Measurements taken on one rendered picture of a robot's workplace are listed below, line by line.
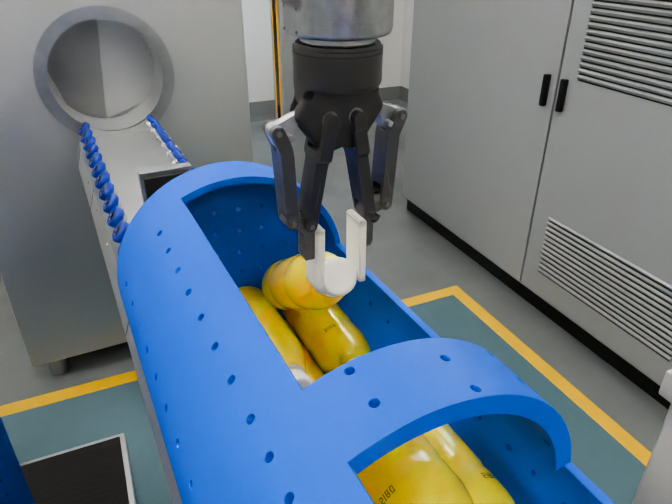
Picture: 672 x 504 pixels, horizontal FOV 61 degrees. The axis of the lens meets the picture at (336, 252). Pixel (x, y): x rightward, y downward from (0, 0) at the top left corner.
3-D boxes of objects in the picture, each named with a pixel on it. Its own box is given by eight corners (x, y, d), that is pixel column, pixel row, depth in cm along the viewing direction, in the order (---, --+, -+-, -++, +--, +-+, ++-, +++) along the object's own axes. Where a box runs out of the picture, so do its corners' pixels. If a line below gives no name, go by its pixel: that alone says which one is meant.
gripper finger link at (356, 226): (346, 209, 57) (352, 208, 57) (345, 268, 60) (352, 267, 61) (360, 222, 54) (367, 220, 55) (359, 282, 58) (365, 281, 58)
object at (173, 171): (198, 230, 121) (188, 161, 113) (203, 238, 117) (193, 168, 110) (150, 240, 117) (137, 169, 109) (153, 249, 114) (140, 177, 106)
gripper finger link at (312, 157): (344, 116, 48) (329, 115, 47) (319, 236, 52) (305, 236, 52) (324, 104, 51) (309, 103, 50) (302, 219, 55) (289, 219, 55)
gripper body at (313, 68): (361, 27, 51) (358, 127, 56) (272, 33, 48) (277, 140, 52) (406, 41, 45) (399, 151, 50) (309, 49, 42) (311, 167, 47)
